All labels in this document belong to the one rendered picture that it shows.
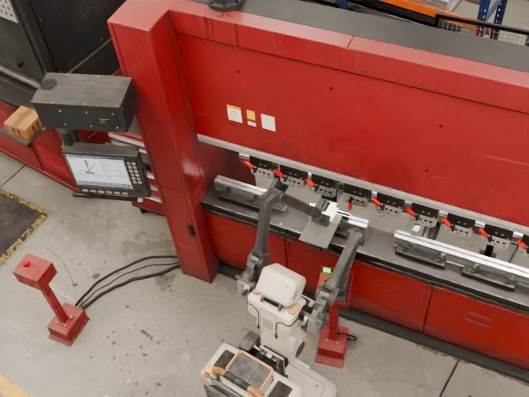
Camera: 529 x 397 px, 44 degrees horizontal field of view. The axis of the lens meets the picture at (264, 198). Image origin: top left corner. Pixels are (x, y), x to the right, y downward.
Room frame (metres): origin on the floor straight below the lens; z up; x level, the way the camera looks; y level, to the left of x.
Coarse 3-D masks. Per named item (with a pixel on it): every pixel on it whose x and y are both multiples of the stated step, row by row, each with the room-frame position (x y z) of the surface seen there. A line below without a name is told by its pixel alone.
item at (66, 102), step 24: (48, 72) 2.96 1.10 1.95; (48, 96) 2.76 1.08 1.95; (72, 96) 2.74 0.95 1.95; (96, 96) 2.72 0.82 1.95; (120, 96) 2.70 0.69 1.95; (48, 120) 2.73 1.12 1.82; (72, 120) 2.69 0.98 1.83; (96, 120) 2.65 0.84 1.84; (120, 120) 2.63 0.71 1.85; (72, 144) 2.82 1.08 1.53
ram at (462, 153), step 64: (192, 64) 2.89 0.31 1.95; (256, 64) 2.70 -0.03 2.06; (256, 128) 2.72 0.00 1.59; (320, 128) 2.52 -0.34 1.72; (384, 128) 2.35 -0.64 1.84; (448, 128) 2.20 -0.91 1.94; (512, 128) 2.07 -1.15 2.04; (384, 192) 2.34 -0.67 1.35; (448, 192) 2.17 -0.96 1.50; (512, 192) 2.02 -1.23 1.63
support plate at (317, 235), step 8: (336, 216) 2.48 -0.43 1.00; (312, 224) 2.44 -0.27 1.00; (328, 224) 2.42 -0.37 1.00; (336, 224) 2.42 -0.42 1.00; (304, 232) 2.39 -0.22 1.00; (312, 232) 2.38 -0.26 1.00; (320, 232) 2.37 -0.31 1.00; (328, 232) 2.37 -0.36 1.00; (304, 240) 2.33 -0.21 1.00; (312, 240) 2.32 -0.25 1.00; (320, 240) 2.31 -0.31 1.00; (328, 240) 2.31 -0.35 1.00
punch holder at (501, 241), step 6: (486, 228) 2.05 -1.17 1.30; (492, 228) 2.04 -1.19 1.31; (498, 228) 2.03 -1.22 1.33; (504, 228) 2.01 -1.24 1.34; (492, 234) 2.04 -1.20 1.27; (498, 234) 2.02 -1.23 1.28; (504, 234) 2.01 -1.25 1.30; (510, 234) 1.99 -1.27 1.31; (486, 240) 2.04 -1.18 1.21; (492, 240) 2.03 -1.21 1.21; (498, 240) 2.01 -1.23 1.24; (504, 240) 2.00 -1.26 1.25; (510, 240) 1.99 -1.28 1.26; (498, 246) 2.01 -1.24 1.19; (504, 246) 2.00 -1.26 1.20
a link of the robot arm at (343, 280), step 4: (348, 232) 2.11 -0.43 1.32; (348, 236) 2.10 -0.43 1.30; (364, 236) 2.07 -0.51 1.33; (364, 240) 2.06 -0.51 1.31; (360, 244) 2.06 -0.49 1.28; (356, 248) 2.06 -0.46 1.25; (352, 256) 2.05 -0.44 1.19; (352, 260) 2.04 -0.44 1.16; (348, 264) 2.04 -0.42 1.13; (348, 268) 2.03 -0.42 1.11; (344, 272) 2.03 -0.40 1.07; (348, 272) 2.03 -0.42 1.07; (344, 276) 2.02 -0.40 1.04; (348, 276) 2.04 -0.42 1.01; (340, 280) 2.02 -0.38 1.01; (344, 280) 2.01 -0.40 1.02; (340, 284) 2.01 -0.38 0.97; (344, 284) 2.00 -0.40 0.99; (340, 288) 2.00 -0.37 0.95
